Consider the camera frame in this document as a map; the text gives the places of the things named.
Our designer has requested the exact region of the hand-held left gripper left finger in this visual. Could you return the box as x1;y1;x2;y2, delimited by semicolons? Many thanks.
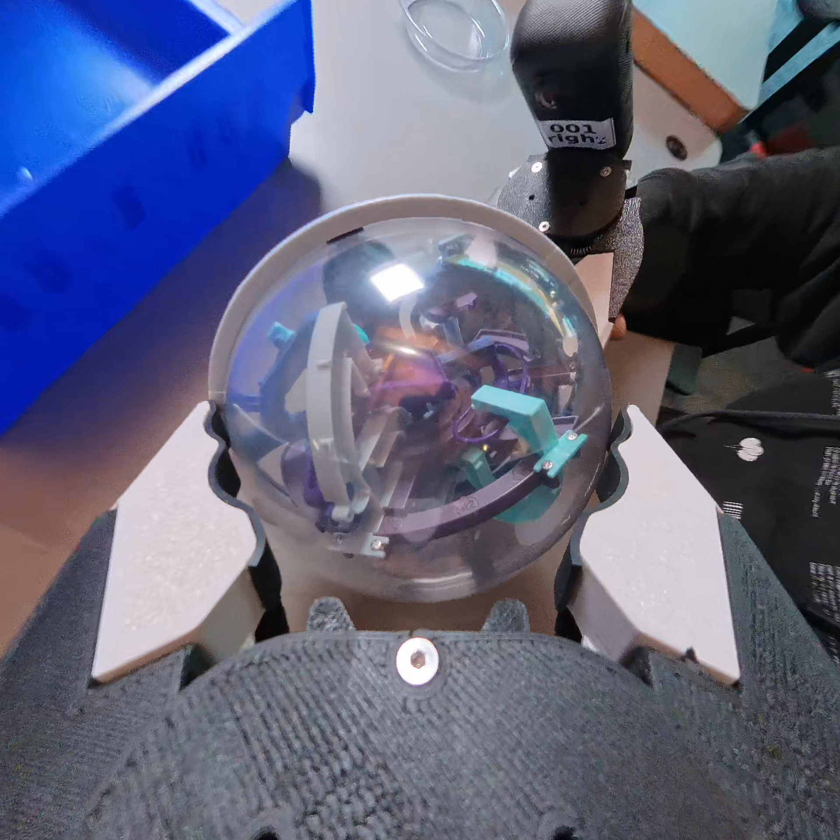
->
91;400;290;685

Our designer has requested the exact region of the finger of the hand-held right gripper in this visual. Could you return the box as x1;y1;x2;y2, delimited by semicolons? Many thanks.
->
577;252;616;329

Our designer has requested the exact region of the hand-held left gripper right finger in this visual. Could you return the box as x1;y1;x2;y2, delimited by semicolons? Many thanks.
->
554;403;742;686

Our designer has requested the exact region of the clear maze ball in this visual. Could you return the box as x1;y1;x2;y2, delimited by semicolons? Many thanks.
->
208;193;613;603

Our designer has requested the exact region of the person's right forearm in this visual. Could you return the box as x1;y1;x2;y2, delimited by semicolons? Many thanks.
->
620;147;840;371

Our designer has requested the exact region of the grey desk orange edge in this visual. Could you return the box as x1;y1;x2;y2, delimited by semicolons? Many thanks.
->
630;0;782;132

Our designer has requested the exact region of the clear plastic dish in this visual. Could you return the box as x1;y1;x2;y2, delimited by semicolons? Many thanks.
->
398;0;511;70

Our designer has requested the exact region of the blue plastic bin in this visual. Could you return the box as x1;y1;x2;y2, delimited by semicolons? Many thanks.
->
0;0;315;437

